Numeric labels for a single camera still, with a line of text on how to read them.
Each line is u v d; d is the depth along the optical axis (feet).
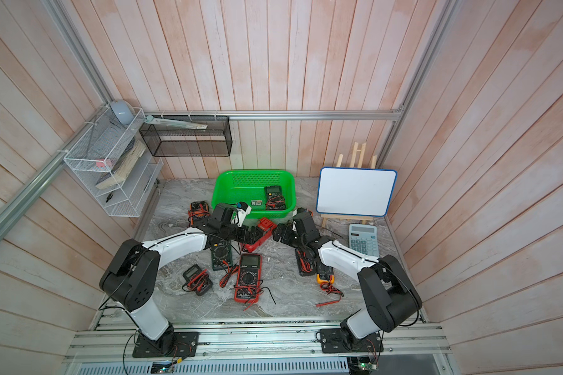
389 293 1.45
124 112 2.72
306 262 2.89
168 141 3.42
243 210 2.74
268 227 3.18
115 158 2.50
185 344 2.39
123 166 2.61
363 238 3.13
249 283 2.74
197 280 2.74
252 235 2.68
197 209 3.41
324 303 2.68
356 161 2.84
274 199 3.52
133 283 1.53
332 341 2.39
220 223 2.39
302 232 2.30
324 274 2.81
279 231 2.67
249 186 3.73
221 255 2.96
